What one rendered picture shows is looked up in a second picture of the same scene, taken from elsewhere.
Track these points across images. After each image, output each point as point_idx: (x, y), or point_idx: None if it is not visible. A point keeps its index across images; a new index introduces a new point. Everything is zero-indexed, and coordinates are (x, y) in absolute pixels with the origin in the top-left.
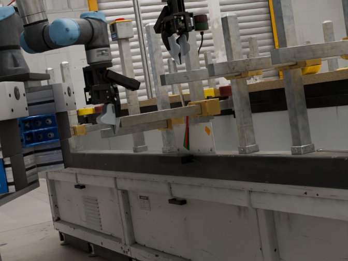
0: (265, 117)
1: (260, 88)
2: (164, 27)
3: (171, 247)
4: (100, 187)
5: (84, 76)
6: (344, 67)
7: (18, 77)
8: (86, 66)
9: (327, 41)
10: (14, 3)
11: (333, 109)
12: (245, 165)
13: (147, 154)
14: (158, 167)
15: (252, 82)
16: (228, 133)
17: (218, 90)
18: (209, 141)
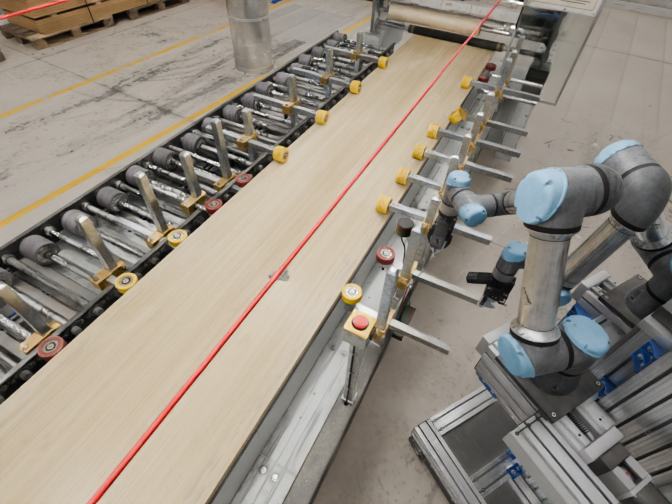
0: (367, 258)
1: (373, 242)
2: (450, 234)
3: None
4: None
5: (511, 288)
6: (178, 235)
7: None
8: (516, 278)
9: (96, 237)
10: (558, 329)
11: (394, 214)
12: (426, 263)
13: (373, 371)
14: (380, 360)
15: (288, 275)
16: (343, 302)
17: (347, 281)
18: (411, 283)
